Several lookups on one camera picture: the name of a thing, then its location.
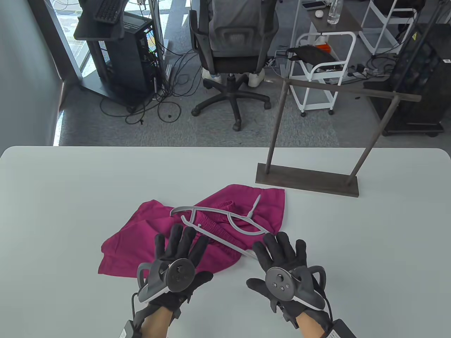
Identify tangle of black cables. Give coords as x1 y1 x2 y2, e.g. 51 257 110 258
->
100 49 198 125

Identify black computer tower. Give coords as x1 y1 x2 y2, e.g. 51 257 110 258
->
106 14 157 95

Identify black office chair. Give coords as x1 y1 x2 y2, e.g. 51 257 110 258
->
189 0 279 131

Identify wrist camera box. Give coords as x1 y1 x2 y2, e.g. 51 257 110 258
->
120 319 141 338
326 319 356 338

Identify black cabinet on casters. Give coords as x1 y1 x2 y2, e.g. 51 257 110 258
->
363 25 451 138

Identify person's right hand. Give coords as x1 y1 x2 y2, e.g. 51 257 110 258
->
246 231 333 330

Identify black keyboard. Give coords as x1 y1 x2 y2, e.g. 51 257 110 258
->
94 0 124 24

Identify person's left forearm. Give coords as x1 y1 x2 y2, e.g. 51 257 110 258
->
140 306 171 338

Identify power strip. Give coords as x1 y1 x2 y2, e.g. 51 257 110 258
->
347 63 370 78

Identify silver metal frame post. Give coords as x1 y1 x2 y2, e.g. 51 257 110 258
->
148 0 169 76

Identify grey jacket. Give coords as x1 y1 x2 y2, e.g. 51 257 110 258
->
208 0 268 57

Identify black bag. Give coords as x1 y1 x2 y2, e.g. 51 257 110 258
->
289 45 333 64

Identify grey hand controller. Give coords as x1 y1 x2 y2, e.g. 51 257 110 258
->
137 259 196 304
265 266 327 311

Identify clear water bottle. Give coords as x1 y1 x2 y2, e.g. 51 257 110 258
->
327 0 344 25

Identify magenta shorts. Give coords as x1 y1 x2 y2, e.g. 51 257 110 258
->
98 184 286 278

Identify white metal cart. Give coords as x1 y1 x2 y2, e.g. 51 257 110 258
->
288 32 356 117
359 0 418 55

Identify brown side table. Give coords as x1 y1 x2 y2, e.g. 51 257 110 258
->
288 0 363 76

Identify person's right forearm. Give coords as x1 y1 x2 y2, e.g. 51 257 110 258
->
295 310 326 338

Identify dark wooden clothes rack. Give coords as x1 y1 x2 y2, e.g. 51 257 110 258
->
255 78 422 198

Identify light grey plastic hanger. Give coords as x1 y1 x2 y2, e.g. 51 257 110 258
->
170 195 279 260

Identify black rolling computer stand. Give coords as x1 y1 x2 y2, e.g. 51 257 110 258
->
73 0 157 106

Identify person's left hand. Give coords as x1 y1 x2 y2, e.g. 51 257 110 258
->
136 224 214 323

